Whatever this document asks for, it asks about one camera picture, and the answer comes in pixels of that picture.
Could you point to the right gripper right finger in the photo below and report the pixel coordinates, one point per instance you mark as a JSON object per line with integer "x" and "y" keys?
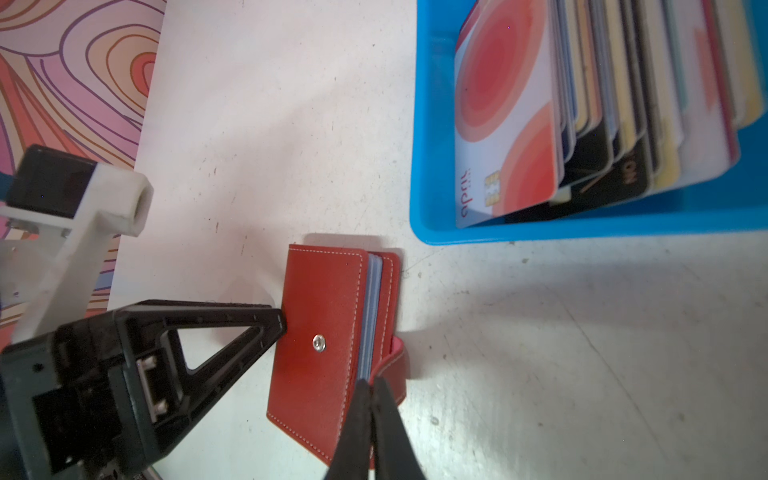
{"x": 394, "y": 457}

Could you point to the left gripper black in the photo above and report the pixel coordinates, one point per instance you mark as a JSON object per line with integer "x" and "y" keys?
{"x": 97, "y": 398}

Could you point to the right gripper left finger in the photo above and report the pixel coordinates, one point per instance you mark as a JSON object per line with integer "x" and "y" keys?
{"x": 351, "y": 459}

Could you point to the red leather card holder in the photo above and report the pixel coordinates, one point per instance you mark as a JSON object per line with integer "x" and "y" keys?
{"x": 340, "y": 309}

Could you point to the blue plastic card tray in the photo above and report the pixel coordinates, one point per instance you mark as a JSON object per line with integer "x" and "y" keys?
{"x": 734, "y": 202}

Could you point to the stack of credit cards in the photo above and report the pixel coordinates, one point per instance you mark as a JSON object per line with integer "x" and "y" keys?
{"x": 564, "y": 107}

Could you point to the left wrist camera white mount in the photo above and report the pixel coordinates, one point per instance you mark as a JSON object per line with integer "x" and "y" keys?
{"x": 74, "y": 207}

